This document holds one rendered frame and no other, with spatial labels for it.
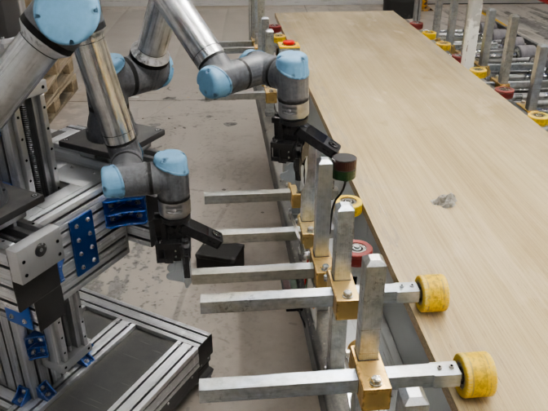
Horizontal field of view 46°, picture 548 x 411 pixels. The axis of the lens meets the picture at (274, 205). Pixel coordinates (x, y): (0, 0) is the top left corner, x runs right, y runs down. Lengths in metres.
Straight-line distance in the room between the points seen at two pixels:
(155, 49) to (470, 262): 1.03
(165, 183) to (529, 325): 0.84
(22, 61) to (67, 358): 1.11
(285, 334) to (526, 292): 1.40
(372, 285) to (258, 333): 1.70
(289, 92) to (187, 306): 1.62
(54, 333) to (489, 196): 1.37
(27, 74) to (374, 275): 0.77
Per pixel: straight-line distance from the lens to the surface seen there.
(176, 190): 1.46
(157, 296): 3.02
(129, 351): 2.41
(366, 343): 1.16
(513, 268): 1.64
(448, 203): 1.86
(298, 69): 1.49
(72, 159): 2.05
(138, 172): 1.45
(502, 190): 2.01
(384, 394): 1.15
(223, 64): 1.49
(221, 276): 1.60
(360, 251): 1.61
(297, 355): 2.66
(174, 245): 1.53
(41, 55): 1.35
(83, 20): 1.30
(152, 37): 1.87
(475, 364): 1.21
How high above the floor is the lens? 1.76
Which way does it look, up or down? 28 degrees down
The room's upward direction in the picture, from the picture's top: straight up
